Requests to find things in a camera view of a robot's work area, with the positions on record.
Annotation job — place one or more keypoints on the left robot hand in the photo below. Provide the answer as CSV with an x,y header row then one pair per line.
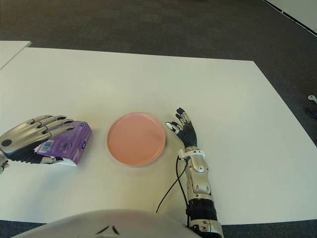
x,y
24,136

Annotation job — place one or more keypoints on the purple tissue paper pack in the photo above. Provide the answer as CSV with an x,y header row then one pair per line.
x,y
71,143

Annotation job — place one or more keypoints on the grey robot torso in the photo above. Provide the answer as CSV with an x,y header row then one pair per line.
x,y
99,223

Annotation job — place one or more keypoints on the pink round plate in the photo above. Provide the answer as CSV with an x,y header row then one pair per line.
x,y
136,138

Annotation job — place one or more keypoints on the white table with grey edge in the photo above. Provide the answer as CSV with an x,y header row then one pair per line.
x,y
10,52

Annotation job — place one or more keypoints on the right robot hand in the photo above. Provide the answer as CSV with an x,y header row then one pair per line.
x,y
188,136

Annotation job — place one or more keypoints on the small white plastic object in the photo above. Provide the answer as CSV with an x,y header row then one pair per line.
x,y
312,98

